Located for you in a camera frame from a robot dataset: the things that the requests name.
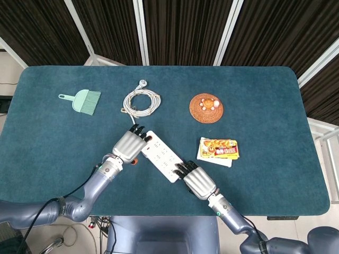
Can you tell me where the white power strip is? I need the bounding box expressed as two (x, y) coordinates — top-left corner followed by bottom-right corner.
(140, 130), (186, 184)

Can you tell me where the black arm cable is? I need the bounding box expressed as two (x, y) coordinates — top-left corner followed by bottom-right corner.
(239, 214), (269, 243)
(25, 165), (99, 254)

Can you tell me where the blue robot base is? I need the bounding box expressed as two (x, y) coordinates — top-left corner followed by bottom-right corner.
(105, 215), (221, 254)

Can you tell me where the green bristle hand brush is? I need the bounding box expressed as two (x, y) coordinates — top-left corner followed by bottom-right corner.
(79, 90), (102, 116)

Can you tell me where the white cable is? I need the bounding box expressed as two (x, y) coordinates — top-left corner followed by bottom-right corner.
(120, 80), (162, 126)

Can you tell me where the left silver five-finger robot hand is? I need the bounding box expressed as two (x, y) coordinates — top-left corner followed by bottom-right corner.
(111, 123), (153, 165)

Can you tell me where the yellow curry food box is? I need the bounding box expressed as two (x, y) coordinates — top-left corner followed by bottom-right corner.
(198, 137), (239, 161)

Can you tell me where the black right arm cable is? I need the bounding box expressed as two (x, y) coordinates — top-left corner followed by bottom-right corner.
(239, 214), (269, 243)

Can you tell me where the white metal rack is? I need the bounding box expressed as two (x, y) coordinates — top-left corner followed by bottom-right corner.
(308, 117), (339, 205)

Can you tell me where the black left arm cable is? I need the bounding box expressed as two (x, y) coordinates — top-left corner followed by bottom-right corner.
(25, 165), (99, 254)

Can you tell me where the teal table cloth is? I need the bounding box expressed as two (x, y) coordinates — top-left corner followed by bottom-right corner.
(0, 65), (331, 217)

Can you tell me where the round woven rattan coaster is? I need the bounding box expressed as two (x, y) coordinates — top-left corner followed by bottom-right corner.
(189, 93), (225, 124)

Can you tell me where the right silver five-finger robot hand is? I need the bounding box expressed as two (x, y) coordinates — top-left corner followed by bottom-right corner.
(173, 160), (220, 202)

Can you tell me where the orange turtle toy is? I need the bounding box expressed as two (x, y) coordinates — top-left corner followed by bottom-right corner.
(199, 97), (221, 111)

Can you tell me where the dark pleated curtain panel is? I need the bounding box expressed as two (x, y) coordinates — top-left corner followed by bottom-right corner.
(71, 0), (144, 66)
(0, 0), (90, 67)
(142, 0), (234, 67)
(220, 0), (339, 78)

